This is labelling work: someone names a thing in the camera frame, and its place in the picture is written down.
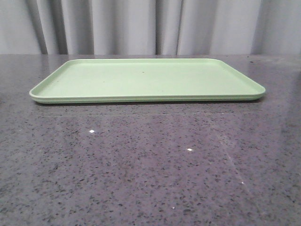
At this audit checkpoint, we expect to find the light green plastic tray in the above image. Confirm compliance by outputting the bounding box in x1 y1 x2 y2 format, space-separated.
29 58 266 104

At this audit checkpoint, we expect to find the grey curtain backdrop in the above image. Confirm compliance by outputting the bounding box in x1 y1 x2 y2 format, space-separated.
0 0 301 55

